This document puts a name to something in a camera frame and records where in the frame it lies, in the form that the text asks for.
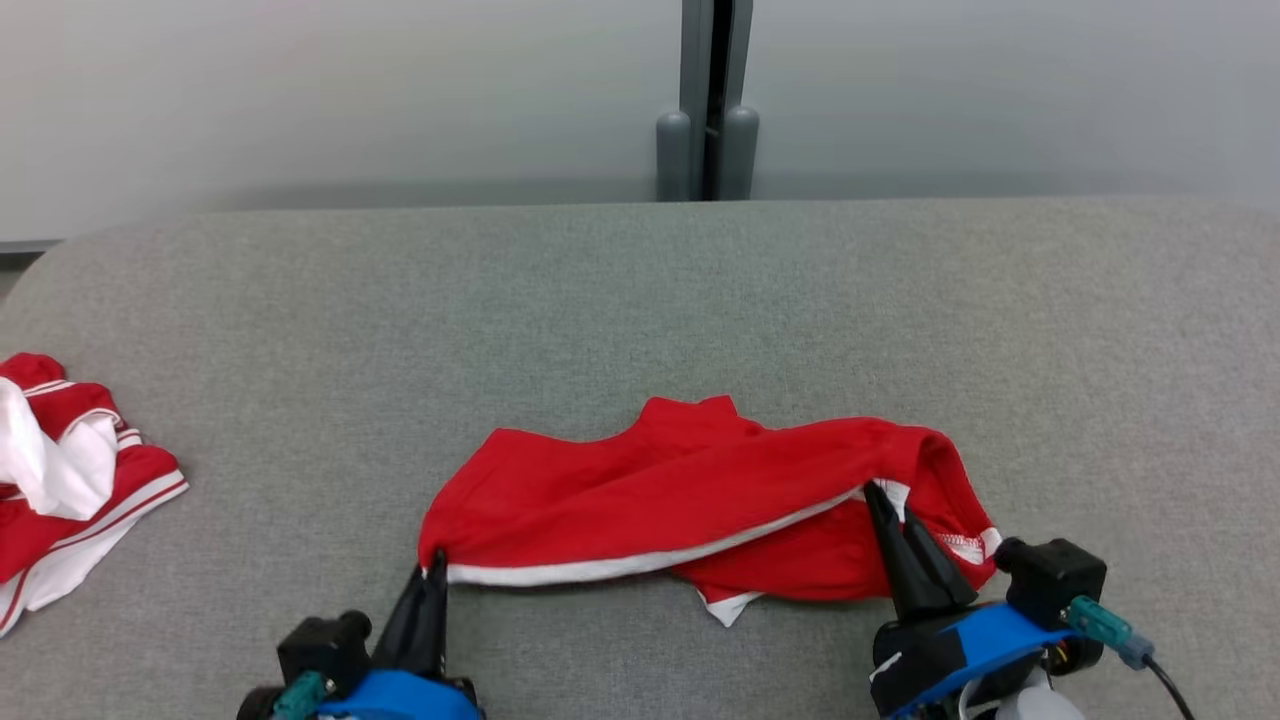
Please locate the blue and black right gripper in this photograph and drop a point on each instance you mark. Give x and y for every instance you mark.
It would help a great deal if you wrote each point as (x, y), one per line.
(950, 650)

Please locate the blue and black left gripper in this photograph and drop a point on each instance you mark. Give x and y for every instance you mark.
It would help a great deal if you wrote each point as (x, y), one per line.
(400, 698)

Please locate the red shorts with white trim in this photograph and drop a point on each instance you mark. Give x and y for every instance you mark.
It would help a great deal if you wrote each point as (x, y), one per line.
(650, 500)

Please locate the red jersey with white sleeves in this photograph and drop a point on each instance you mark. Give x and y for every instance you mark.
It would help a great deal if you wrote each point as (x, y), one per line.
(70, 480)

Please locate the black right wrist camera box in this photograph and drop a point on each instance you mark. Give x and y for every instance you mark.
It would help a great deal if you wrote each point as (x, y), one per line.
(1050, 580)

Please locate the green left camera connector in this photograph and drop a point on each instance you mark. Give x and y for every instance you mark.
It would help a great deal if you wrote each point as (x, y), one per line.
(300, 695)

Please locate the teal right camera connector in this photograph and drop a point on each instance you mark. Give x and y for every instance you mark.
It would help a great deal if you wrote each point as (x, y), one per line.
(1105, 628)

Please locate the grey partition post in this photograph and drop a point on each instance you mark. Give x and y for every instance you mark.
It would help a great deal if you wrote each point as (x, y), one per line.
(706, 100)

